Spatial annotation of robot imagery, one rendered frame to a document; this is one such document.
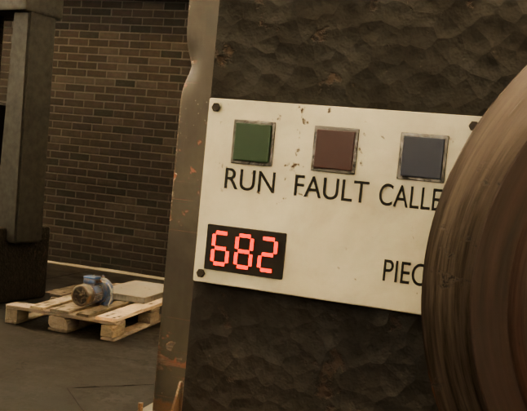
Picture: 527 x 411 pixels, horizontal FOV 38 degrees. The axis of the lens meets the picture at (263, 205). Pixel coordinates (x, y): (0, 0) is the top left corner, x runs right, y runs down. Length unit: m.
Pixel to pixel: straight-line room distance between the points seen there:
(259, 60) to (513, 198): 0.32
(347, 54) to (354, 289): 0.22
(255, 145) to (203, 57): 2.69
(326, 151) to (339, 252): 0.09
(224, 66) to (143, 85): 6.79
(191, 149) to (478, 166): 2.87
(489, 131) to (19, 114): 5.31
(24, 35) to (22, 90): 0.39
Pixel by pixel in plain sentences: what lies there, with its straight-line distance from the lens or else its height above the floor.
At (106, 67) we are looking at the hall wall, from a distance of 7.78.
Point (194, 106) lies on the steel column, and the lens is 3.40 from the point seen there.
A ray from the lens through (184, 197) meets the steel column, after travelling 3.40.
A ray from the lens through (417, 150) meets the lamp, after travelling 0.70.
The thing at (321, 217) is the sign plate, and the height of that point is 1.14.
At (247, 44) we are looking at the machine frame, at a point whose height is 1.30.
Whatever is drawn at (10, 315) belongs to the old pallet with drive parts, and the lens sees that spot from 5.29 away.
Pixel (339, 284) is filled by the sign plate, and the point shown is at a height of 1.08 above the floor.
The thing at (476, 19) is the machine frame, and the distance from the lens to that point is 0.73.
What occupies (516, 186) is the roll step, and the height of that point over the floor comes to 1.18.
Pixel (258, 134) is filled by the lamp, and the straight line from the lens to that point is 0.73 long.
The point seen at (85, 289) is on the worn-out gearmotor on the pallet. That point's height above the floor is 0.28.
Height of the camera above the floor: 1.18
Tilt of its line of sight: 3 degrees down
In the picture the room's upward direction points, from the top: 6 degrees clockwise
